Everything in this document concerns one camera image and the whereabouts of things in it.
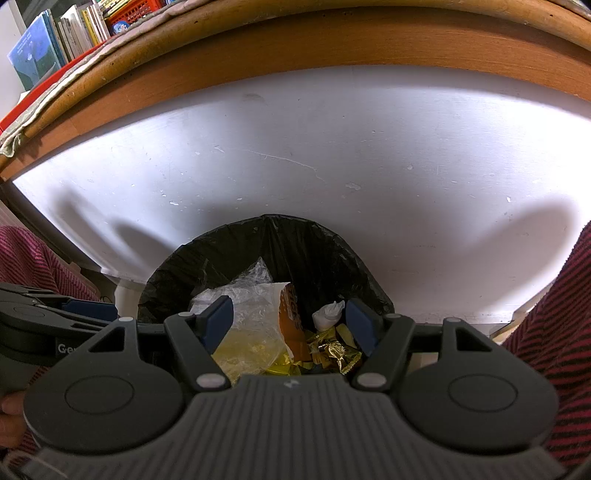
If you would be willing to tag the gold wrapper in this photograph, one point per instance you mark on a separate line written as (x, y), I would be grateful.
(337, 355)

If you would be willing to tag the trash bin with black bag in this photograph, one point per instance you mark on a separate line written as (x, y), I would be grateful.
(300, 244)

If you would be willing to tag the person's left hand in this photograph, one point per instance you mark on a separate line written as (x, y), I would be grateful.
(11, 410)

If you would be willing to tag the person's left leg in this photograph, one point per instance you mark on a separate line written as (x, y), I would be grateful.
(32, 263)

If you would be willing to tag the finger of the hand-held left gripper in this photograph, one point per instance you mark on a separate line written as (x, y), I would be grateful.
(92, 310)
(46, 316)

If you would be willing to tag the red plastic board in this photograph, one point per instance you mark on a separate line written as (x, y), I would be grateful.
(41, 92)

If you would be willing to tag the white tissue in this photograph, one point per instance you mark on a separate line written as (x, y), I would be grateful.
(328, 316)

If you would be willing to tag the red basket with blue sticker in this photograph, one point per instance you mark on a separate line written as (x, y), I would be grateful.
(138, 11)

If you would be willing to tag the yellow foil packet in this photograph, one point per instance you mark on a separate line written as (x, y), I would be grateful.
(277, 367)

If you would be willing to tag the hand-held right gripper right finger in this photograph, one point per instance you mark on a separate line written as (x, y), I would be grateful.
(362, 325)

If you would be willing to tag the clear plastic bag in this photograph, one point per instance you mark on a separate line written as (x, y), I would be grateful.
(249, 300)

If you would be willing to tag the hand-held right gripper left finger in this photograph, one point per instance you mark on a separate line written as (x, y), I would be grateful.
(217, 321)

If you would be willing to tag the wooden bed frame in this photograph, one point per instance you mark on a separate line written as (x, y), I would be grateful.
(323, 41)

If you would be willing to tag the row of thin large books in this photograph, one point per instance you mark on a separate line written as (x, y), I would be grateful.
(46, 46)

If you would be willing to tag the person's right leg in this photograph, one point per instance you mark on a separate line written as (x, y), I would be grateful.
(563, 332)

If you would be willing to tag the person's leg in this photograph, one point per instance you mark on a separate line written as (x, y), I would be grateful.
(563, 332)
(32, 263)

